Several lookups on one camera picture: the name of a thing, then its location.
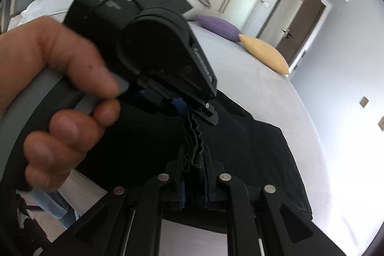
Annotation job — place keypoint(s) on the wall light switch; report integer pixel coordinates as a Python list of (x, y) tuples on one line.
[(265, 3)]

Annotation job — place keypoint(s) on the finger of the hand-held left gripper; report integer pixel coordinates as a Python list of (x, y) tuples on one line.
[(207, 112), (156, 100)]

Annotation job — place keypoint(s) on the bed with white sheet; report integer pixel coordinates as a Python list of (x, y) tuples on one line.
[(246, 79)]

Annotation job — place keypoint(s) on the person's left hand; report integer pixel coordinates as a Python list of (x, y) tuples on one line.
[(45, 43)]

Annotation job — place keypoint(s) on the yellow pillow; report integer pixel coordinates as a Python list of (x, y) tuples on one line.
[(264, 53)]

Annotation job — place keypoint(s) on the brown door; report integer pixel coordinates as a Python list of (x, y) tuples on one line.
[(303, 25)]

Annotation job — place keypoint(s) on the white flat pillow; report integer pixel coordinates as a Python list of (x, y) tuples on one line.
[(39, 5)]

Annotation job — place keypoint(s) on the wall socket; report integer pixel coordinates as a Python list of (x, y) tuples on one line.
[(364, 101), (381, 124)]

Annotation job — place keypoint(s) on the purple pillow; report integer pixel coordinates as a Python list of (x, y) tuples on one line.
[(219, 26)]

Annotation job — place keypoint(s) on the light blue cloth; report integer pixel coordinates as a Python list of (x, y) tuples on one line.
[(51, 203)]

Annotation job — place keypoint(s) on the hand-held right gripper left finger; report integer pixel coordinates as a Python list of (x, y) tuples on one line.
[(182, 194)]

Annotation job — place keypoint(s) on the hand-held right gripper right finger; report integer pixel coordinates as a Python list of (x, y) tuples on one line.
[(207, 197)]

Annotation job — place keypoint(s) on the black pants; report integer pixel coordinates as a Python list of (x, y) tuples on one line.
[(240, 154)]

